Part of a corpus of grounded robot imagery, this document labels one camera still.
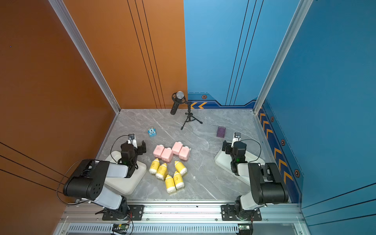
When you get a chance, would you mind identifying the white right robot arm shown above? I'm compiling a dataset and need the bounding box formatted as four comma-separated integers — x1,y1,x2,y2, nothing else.
214,139,289,221

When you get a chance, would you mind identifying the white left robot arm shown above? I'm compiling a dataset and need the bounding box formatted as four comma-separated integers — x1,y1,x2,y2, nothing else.
63,140,146,221

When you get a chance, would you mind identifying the white right storage tray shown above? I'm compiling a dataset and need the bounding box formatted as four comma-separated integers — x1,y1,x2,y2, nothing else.
214,150,265,186

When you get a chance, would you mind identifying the white storage tray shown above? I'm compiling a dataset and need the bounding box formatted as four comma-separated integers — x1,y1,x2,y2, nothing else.
214,150,265,186
105,161,146,195

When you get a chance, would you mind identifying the pink pencil sharpener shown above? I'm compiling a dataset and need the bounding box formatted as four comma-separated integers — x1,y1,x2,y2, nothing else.
161,147,173,163
171,142,183,155
153,145,165,159
178,146,191,161

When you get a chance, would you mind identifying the white left storage tray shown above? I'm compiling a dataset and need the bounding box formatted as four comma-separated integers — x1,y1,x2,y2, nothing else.
105,161,146,195

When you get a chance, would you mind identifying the purple cube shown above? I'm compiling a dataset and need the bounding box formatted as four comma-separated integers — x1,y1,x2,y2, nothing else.
216,126,226,138

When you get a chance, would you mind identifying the blue owl toy block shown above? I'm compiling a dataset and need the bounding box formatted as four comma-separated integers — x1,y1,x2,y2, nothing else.
148,128,157,137

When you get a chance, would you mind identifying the black microphone tripod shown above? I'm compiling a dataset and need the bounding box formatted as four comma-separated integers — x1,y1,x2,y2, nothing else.
181,101,203,130

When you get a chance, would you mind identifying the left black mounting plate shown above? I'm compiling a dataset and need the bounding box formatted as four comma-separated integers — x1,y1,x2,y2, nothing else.
102,204,145,221

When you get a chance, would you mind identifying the black mounting plate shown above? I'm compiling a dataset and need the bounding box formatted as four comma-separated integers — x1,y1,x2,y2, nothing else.
102,204,145,221
220,204,262,222

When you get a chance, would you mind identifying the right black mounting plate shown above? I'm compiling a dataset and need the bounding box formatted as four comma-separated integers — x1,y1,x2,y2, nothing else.
220,204,262,222

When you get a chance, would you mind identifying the right small circuit board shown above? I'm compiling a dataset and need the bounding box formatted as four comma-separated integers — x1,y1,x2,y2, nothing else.
238,224,254,235

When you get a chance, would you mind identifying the green circuit board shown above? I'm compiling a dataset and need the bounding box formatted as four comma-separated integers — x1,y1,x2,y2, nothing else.
112,224,129,233

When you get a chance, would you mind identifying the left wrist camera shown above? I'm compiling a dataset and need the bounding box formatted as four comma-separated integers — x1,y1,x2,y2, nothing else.
127,134,137,148

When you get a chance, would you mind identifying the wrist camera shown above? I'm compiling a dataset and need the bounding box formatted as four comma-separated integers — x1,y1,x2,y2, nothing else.
127,134,137,148
231,132,241,147

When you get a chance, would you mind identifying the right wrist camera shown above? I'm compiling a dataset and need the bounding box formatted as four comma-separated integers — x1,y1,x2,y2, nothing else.
231,132,241,147

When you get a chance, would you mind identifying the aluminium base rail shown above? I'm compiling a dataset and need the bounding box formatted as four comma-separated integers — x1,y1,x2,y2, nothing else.
54,200,310,235

